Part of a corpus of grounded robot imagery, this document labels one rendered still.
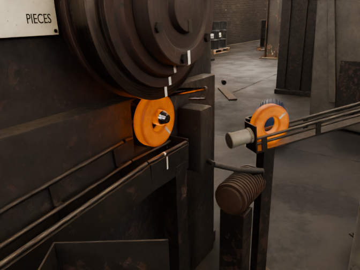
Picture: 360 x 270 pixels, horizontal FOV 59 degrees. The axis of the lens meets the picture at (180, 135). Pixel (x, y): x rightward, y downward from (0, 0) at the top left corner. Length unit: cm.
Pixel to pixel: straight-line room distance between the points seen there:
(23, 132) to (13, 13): 24
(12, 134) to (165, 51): 37
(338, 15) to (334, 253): 230
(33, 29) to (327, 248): 159
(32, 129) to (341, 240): 159
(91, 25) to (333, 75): 297
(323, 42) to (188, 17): 278
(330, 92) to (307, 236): 193
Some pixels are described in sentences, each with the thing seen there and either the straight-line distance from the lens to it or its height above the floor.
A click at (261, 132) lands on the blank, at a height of 69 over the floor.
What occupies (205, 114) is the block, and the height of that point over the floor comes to 78.
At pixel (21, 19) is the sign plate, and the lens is 79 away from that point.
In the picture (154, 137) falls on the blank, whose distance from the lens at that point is 92.
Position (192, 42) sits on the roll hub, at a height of 103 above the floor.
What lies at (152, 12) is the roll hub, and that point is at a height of 110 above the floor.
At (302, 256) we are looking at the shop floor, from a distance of 175.
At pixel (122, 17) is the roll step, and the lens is 74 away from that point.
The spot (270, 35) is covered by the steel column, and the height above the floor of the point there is 62.
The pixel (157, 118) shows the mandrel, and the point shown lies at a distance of 91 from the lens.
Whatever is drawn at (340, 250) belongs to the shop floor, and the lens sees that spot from 185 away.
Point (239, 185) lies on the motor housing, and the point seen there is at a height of 53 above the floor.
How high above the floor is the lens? 108
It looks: 20 degrees down
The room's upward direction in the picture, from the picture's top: 2 degrees counter-clockwise
